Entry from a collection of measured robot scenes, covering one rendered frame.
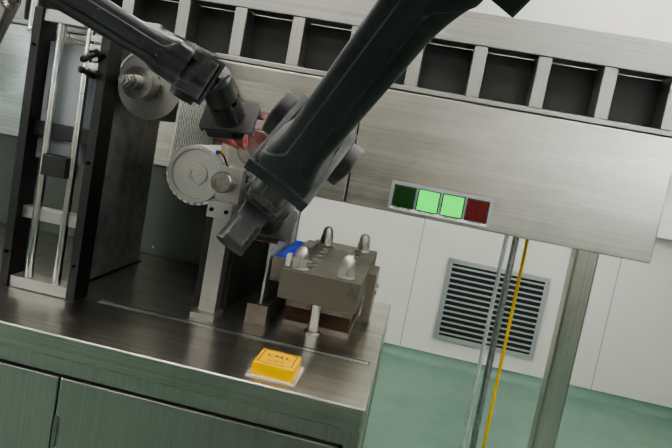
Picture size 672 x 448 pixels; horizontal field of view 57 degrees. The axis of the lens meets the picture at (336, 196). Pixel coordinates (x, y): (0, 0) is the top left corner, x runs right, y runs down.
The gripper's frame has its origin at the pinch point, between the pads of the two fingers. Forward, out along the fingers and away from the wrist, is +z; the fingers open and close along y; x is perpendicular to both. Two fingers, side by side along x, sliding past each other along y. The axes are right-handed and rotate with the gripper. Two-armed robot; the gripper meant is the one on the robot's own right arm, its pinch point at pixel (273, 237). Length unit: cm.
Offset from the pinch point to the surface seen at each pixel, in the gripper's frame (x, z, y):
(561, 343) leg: 5, 50, 73
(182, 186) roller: 4.9, -5.0, -20.5
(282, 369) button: -27.5, -17.8, 11.6
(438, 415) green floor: -1, 215, 60
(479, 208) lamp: 25, 20, 42
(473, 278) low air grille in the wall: 87, 252, 71
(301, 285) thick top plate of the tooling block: -9.1, -1.8, 8.5
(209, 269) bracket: -10.1, -2.0, -10.3
